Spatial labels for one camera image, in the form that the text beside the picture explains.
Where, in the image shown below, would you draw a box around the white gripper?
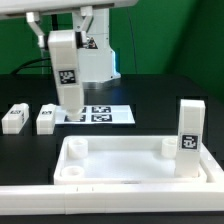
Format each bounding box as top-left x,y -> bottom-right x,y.
0,0 -> 139,49

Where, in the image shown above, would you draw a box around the white desk top tray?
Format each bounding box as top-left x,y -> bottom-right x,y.
54,136 -> 207,185

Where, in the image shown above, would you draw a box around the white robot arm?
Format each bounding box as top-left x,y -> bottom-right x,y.
0,0 -> 139,89

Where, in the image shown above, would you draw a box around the fiducial marker sheet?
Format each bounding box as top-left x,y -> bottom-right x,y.
56,105 -> 135,125

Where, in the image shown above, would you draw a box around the white L-shaped obstacle fence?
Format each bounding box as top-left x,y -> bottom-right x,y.
0,149 -> 224,215

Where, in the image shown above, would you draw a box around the black cable bundle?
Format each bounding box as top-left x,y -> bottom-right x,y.
9,13 -> 61,76

